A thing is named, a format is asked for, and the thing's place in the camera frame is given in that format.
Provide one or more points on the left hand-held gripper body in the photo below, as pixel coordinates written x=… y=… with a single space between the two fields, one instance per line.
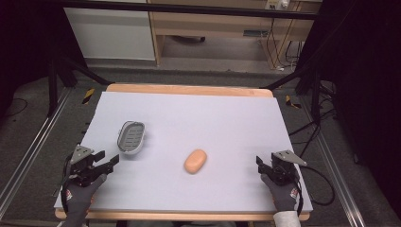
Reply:
x=82 y=160

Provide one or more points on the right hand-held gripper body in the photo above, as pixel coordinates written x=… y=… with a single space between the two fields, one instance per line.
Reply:
x=283 y=167

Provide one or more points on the grey oval soap dish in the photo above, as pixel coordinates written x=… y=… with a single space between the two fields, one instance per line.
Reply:
x=131 y=137

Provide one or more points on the orange bread roll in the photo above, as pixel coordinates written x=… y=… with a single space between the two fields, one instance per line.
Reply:
x=195 y=161

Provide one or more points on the person's right hand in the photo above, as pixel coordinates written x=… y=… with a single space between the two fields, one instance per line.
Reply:
x=283 y=195

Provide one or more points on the person's left hand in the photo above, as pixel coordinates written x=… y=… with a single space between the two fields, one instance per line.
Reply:
x=80 y=197

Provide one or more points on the yellow black striped marker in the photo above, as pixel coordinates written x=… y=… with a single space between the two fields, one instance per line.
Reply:
x=88 y=96
x=292 y=102

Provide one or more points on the white foam mat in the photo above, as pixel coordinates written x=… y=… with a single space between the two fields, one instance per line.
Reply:
x=189 y=126

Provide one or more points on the wooden table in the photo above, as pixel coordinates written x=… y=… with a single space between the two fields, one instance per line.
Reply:
x=189 y=90

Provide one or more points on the white cabinet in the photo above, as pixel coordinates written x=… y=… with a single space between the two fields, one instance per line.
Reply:
x=110 y=31

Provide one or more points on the light wooden desk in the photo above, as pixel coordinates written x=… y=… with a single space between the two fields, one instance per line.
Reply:
x=220 y=22

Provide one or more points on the white power strip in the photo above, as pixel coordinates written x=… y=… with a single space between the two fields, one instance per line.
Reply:
x=277 y=4

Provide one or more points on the metal floor rail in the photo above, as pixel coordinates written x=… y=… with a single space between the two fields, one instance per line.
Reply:
x=34 y=142
x=337 y=176

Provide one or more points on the black metal frame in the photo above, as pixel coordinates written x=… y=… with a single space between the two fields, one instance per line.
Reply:
x=189 y=8

